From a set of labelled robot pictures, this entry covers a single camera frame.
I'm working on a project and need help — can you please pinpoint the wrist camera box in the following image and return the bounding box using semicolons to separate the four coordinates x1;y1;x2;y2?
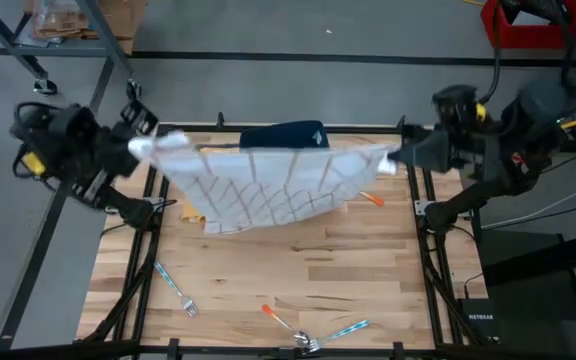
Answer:
431;84;479;124
119;98;160;137

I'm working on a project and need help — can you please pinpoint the spoon with orange handle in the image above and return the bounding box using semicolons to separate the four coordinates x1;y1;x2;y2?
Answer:
261;303;312;349

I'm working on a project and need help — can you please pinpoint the blue fabric basket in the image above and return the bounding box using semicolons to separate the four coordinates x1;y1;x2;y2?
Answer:
239;119;331;150

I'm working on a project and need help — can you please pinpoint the white checked towel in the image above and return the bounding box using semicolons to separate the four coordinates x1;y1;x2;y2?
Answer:
127;130;400;236

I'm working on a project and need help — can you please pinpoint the orange handled utensil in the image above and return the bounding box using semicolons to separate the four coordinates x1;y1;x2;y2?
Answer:
359;190;386;208

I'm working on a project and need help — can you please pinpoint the grey metal wheeled cart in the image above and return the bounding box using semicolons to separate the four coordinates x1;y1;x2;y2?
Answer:
0;0;143;101

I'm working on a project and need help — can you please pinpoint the plastic wrapped cardboard pack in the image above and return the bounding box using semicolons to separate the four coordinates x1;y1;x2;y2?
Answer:
30;0;92;41

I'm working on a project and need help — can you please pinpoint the red plastic crate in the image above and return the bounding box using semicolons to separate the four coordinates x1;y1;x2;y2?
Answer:
480;0;576;50

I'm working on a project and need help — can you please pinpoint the mustard yellow towel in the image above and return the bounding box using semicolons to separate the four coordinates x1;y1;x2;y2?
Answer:
180;198;207;225

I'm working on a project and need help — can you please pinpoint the grey cable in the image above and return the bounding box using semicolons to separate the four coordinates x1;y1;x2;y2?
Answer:
480;182;576;230

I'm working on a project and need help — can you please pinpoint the black metal rig frame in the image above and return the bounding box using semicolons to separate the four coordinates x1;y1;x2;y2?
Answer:
75;112;492;360

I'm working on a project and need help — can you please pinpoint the fork with blue patterned handle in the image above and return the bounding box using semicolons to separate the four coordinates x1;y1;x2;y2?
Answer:
298;319;371;354
153;261;200;319

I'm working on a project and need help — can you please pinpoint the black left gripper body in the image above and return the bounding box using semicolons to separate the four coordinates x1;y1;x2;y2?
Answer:
67;122;142;204

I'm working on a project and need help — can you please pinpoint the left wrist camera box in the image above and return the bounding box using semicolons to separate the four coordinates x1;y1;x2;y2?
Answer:
119;98;160;137

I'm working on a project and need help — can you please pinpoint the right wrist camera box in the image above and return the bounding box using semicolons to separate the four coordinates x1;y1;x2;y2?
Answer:
431;84;479;124

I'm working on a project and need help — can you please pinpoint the cardboard box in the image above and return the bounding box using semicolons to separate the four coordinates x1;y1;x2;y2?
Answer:
22;0;150;56

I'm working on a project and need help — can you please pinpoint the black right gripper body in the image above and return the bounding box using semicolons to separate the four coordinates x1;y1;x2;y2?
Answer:
445;118;502;177

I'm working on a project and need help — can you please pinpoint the black Netgear switch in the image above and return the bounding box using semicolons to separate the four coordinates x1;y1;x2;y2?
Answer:
457;298;502;346

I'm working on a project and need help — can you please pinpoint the black side table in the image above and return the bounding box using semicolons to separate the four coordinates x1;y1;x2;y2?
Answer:
477;228;576;360

